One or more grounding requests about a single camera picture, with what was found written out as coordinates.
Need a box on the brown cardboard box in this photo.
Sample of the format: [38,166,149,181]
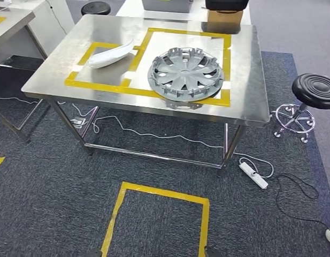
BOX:
[206,9,244,26]

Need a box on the white floor cable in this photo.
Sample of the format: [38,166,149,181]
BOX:
[0,95,275,179]

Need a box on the grey metal box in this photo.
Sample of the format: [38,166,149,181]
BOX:
[141,0,194,14]

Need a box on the white plastic trim part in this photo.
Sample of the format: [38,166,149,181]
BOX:
[88,38,135,70]

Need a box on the steel side table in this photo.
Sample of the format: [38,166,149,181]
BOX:
[0,7,51,143]

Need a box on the black case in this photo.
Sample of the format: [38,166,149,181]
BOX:
[205,0,250,12]

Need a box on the white power strip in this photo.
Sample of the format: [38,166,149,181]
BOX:
[239,161,269,190]
[70,116,87,130]

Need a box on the silver wheel hubcap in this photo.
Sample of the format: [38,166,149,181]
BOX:
[147,47,225,104]

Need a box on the steel workbench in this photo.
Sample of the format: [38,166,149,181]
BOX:
[21,14,270,178]

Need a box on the white table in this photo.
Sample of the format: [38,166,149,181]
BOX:
[116,0,251,26]

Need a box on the thin black floor cable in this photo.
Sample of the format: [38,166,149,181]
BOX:
[271,173,330,232]

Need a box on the white cabinet panel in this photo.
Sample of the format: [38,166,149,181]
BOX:
[0,0,76,65]

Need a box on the black robot right foot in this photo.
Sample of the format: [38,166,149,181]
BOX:
[204,245,222,257]

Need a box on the yellow tape rectangle outline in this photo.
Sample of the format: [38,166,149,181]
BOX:
[64,27,232,108]

